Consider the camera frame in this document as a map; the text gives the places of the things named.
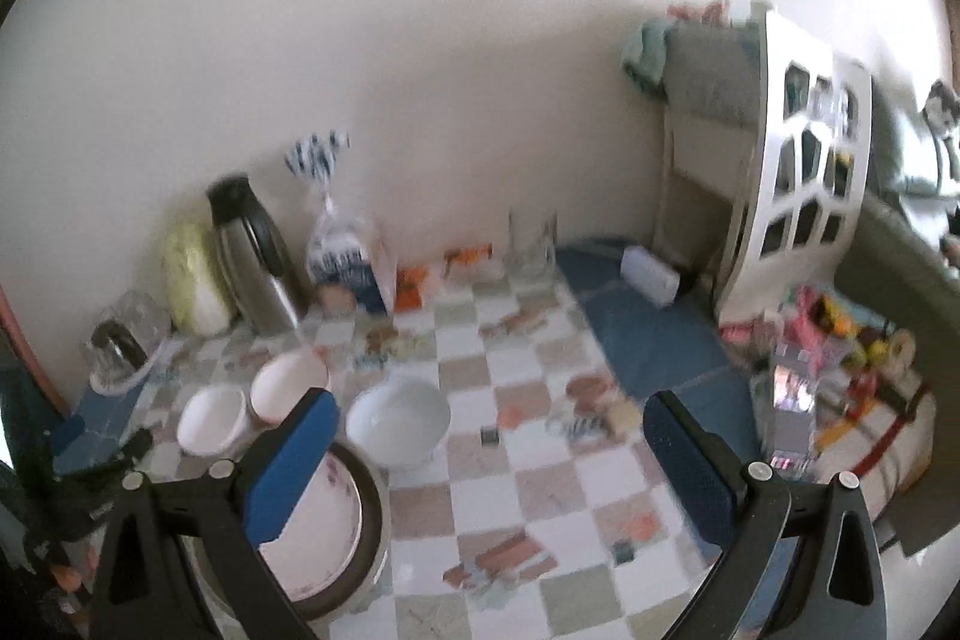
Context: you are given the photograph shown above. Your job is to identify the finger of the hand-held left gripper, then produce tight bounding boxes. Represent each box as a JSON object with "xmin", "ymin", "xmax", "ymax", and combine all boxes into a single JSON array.
[{"xmin": 64, "ymin": 428, "xmax": 152, "ymax": 485}]

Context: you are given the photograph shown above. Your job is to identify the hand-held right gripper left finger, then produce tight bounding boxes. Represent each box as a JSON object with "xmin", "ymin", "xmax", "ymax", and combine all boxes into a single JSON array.
[{"xmin": 90, "ymin": 387, "xmax": 342, "ymax": 640}]

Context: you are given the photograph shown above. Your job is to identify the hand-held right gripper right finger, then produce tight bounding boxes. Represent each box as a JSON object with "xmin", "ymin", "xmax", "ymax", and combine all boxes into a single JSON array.
[{"xmin": 643, "ymin": 389, "xmax": 893, "ymax": 640}]

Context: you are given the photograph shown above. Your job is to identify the round pink floral plate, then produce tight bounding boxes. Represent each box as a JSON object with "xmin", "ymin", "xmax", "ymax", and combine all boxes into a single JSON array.
[{"xmin": 255, "ymin": 452, "xmax": 365, "ymax": 603}]

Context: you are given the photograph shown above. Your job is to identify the red fruit print bowl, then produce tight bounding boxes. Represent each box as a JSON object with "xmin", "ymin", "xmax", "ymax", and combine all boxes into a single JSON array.
[{"xmin": 250, "ymin": 351, "xmax": 331, "ymax": 425}]

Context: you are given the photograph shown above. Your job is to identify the white square bowl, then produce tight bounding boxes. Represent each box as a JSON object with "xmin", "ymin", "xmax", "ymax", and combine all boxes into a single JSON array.
[{"xmin": 178, "ymin": 385, "xmax": 250, "ymax": 458}]

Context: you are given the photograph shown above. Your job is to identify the small white round bowl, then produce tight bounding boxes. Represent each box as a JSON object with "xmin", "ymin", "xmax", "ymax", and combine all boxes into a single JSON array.
[{"xmin": 345, "ymin": 376, "xmax": 452, "ymax": 470}]

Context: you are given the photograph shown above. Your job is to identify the glass cups on saucer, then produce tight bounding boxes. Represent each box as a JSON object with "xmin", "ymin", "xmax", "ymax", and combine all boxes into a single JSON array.
[{"xmin": 88, "ymin": 332, "xmax": 181, "ymax": 395}]

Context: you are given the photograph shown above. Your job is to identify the clear glass cup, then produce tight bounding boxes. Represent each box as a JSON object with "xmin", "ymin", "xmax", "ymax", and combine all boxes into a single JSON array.
[{"xmin": 112, "ymin": 289, "xmax": 172, "ymax": 348}]

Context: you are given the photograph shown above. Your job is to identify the checkered printed tablecloth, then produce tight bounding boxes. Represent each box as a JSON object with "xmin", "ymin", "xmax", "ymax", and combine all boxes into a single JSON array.
[{"xmin": 45, "ymin": 235, "xmax": 788, "ymax": 640}]

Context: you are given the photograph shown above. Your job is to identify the pile of colourful packets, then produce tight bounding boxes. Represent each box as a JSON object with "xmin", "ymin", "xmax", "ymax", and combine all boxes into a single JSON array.
[{"xmin": 720, "ymin": 284, "xmax": 938, "ymax": 483}]

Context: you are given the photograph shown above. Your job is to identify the striped blanket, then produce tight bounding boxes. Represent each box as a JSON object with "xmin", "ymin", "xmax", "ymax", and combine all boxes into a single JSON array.
[{"xmin": 814, "ymin": 370, "xmax": 938, "ymax": 522}]

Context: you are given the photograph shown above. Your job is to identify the napa cabbage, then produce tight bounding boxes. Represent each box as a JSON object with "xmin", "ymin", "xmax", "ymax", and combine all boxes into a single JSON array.
[{"xmin": 163, "ymin": 222, "xmax": 235, "ymax": 337}]

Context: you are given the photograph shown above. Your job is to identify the white power strip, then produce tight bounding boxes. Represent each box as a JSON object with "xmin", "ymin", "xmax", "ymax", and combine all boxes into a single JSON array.
[{"xmin": 621, "ymin": 246, "xmax": 680, "ymax": 310}]

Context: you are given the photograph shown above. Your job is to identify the stainless steel thermos jug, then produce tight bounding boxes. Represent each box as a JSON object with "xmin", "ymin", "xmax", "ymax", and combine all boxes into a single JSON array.
[{"xmin": 206, "ymin": 175, "xmax": 310, "ymax": 335}]

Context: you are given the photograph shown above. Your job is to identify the toast bread bag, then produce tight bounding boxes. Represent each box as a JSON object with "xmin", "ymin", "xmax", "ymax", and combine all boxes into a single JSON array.
[{"xmin": 285, "ymin": 131, "xmax": 397, "ymax": 315}]

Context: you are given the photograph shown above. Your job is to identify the orange snack packet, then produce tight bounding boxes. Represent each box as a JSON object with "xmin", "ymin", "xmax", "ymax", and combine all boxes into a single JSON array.
[
  {"xmin": 442, "ymin": 244, "xmax": 503, "ymax": 286},
  {"xmin": 395, "ymin": 265, "xmax": 440, "ymax": 311}
]

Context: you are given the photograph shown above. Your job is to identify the tall clear drinking glass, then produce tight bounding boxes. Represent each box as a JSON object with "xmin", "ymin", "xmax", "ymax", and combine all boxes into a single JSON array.
[{"xmin": 508, "ymin": 209, "xmax": 560, "ymax": 281}]

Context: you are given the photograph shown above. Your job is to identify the white lattice rack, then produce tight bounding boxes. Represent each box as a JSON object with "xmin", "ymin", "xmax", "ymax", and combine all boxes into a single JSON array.
[{"xmin": 712, "ymin": 0, "xmax": 875, "ymax": 326}]

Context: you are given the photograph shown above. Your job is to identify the grey cloth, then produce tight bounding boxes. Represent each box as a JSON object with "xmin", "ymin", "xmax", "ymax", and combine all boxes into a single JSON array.
[{"xmin": 664, "ymin": 21, "xmax": 766, "ymax": 116}]

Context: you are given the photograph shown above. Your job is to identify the teal cloth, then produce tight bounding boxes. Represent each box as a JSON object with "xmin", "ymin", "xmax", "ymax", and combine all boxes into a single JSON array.
[{"xmin": 621, "ymin": 19, "xmax": 672, "ymax": 97}]

